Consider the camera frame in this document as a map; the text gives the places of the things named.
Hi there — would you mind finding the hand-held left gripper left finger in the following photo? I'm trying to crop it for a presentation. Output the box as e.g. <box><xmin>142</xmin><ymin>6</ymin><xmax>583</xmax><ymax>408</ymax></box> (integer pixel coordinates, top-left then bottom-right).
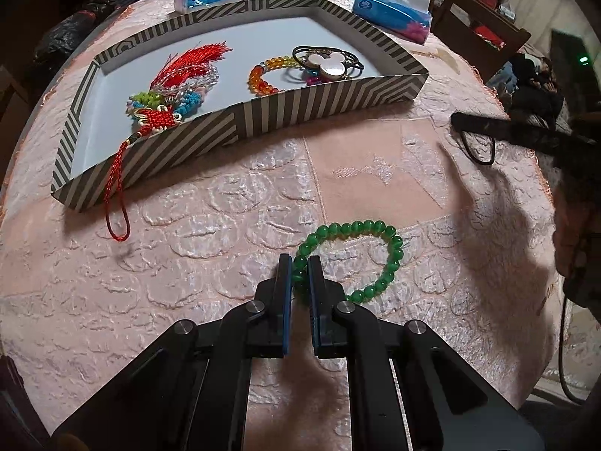
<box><xmin>51</xmin><ymin>254</ymin><xmax>294</xmax><ymax>451</ymax></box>

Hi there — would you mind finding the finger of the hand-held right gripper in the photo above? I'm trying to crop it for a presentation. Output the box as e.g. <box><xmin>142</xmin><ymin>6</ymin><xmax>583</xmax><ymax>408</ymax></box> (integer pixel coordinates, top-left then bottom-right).
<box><xmin>451</xmin><ymin>112</ymin><xmax>598</xmax><ymax>155</ymax></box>

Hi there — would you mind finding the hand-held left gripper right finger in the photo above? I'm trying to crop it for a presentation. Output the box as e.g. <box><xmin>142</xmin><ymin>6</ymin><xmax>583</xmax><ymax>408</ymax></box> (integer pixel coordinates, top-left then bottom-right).
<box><xmin>307</xmin><ymin>254</ymin><xmax>541</xmax><ymax>451</ymax></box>

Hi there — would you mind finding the striped cardboard box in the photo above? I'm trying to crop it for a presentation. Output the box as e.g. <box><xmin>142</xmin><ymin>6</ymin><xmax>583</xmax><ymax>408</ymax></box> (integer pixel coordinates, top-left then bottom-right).
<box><xmin>51</xmin><ymin>0</ymin><xmax>430</xmax><ymax>213</ymax></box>

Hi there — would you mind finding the mouse charm black hair tie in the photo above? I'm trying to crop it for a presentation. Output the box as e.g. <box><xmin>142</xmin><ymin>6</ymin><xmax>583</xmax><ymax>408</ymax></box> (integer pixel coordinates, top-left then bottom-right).
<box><xmin>291</xmin><ymin>43</ymin><xmax>366</xmax><ymax>83</ymax></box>

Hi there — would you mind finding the red knot tassel ornament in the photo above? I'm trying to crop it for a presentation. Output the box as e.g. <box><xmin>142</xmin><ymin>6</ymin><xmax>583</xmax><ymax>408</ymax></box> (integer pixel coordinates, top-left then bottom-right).
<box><xmin>104</xmin><ymin>42</ymin><xmax>234</xmax><ymax>244</ymax></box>

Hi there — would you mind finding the rainbow bead bracelet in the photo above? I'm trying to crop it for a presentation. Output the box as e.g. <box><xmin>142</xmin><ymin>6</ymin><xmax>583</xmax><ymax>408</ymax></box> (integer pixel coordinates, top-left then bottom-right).
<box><xmin>248</xmin><ymin>56</ymin><xmax>301</xmax><ymax>98</ymax></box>

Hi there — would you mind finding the clear bead bracelet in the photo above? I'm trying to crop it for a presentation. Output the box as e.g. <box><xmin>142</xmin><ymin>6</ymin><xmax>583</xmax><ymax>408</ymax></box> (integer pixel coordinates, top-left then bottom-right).
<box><xmin>157</xmin><ymin>67</ymin><xmax>221</xmax><ymax>99</ymax></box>

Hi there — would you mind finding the blue green woven bead bracelet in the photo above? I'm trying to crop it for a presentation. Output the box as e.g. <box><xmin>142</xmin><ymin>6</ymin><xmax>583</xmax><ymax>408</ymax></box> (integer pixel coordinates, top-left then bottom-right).
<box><xmin>126</xmin><ymin>89</ymin><xmax>204</xmax><ymax>120</ymax></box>

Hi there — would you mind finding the person's right hand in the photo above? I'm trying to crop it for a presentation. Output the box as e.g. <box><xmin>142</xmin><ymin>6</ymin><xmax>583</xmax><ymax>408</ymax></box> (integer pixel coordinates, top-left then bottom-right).
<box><xmin>553</xmin><ymin>171</ymin><xmax>601</xmax><ymax>313</ymax></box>

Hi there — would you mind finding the pink embossed tablecloth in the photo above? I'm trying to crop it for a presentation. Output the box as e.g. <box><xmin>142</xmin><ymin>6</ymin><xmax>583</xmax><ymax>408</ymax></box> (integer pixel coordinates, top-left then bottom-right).
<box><xmin>0</xmin><ymin>0</ymin><xmax>578</xmax><ymax>451</ymax></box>

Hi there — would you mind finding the wooden chair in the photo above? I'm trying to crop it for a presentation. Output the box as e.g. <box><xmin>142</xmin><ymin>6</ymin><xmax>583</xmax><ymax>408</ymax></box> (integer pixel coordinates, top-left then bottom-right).
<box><xmin>432</xmin><ymin>0</ymin><xmax>532</xmax><ymax>82</ymax></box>

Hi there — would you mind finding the black plastic bag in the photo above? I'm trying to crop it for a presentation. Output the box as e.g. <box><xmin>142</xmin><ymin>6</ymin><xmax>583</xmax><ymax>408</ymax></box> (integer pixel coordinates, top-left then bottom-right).
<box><xmin>35</xmin><ymin>2</ymin><xmax>113</xmax><ymax>59</ymax></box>

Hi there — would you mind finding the black cable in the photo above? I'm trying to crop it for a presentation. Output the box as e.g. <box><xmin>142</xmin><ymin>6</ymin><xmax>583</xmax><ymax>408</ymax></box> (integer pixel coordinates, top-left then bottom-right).
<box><xmin>558</xmin><ymin>244</ymin><xmax>587</xmax><ymax>405</ymax></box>

